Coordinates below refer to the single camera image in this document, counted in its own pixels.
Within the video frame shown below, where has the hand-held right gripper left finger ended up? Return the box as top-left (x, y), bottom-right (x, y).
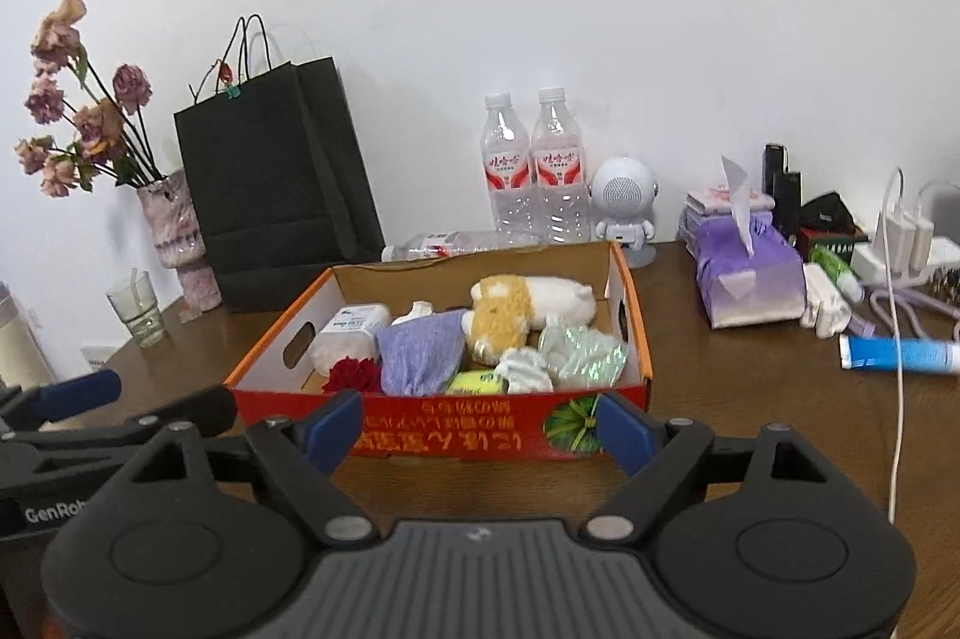
top-left (124, 389), bottom-right (376, 548)

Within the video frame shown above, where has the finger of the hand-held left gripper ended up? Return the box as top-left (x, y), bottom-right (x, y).
top-left (0, 369), bottom-right (122, 434)
top-left (0, 384), bottom-right (239, 484)

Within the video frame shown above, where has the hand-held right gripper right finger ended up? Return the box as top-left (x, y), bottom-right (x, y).
top-left (583, 393), bottom-right (837, 546)

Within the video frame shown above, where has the red artificial rose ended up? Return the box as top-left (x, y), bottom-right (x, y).
top-left (322, 355), bottom-right (383, 394)

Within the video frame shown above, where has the clear plastic wrapper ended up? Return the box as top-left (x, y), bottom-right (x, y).
top-left (538, 324), bottom-right (629, 389)

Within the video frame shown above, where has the white wet wipes pack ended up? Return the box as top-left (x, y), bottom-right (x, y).
top-left (309, 303), bottom-right (392, 377)

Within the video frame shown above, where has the purple drawstring pouch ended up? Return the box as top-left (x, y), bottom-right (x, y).
top-left (375, 309), bottom-right (470, 396)

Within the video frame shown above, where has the large white tissue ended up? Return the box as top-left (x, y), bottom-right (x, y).
top-left (493, 346), bottom-right (556, 394)

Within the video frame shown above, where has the red cardboard box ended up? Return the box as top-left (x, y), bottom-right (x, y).
top-left (225, 241), bottom-right (653, 462)

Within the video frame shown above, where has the green and white carton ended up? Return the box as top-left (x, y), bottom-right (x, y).
top-left (446, 369), bottom-right (503, 396)

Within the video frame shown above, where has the yellow and white plush toy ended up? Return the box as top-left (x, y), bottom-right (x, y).
top-left (459, 275), bottom-right (597, 364)

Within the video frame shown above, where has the clear glass cup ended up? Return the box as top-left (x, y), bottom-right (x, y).
top-left (105, 268), bottom-right (167, 349)

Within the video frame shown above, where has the pink speckled vase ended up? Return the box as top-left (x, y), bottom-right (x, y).
top-left (136, 170), bottom-right (224, 312)

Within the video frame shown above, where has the purple tissue pack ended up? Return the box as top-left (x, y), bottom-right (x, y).
top-left (694, 155), bottom-right (807, 330)

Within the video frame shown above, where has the clear water bottle red label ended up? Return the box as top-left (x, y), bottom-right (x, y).
top-left (480, 91), bottom-right (535, 235)
top-left (531, 86), bottom-right (592, 244)
top-left (381, 230), bottom-right (542, 263)

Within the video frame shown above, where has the white plastic gadget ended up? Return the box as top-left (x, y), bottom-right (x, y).
top-left (801, 262), bottom-right (852, 338)

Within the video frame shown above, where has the black paper bag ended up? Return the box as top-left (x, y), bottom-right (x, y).
top-left (174, 14), bottom-right (387, 314)

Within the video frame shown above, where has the white round robot speaker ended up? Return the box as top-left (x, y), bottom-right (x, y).
top-left (589, 155), bottom-right (661, 269)

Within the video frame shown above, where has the stack of small flat boxes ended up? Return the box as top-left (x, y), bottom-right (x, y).
top-left (679, 184), bottom-right (776, 242)

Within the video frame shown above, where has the green and white tube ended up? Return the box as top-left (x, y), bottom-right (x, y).
top-left (808, 244), bottom-right (865, 304)

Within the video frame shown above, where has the bunch of dried pink roses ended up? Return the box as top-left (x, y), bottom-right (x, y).
top-left (13, 0), bottom-right (166, 199)

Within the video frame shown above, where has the black rectangular case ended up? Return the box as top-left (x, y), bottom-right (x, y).
top-left (763, 142), bottom-right (787, 220)
top-left (776, 170), bottom-right (802, 239)

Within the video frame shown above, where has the dark box with red edge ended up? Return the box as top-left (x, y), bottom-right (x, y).
top-left (796, 226), bottom-right (860, 257)

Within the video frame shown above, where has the blue tube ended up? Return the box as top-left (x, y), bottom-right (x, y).
top-left (838, 334), bottom-right (960, 376)

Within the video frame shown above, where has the black pouch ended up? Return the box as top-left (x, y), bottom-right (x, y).
top-left (799, 191), bottom-right (856, 233)

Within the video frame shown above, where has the white power strip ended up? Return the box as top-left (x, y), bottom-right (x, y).
top-left (855, 238), bottom-right (960, 289)

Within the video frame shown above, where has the white charger plug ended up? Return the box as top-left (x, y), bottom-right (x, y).
top-left (885, 211), bottom-right (912, 272)
top-left (907, 215), bottom-right (937, 272)

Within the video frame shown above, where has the long white cable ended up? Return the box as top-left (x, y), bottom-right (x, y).
top-left (879, 165), bottom-right (910, 524)

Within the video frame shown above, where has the purple cable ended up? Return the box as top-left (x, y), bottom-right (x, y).
top-left (847, 286), bottom-right (960, 340)

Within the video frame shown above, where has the short white cable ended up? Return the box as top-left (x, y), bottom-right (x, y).
top-left (915, 181), bottom-right (960, 220)

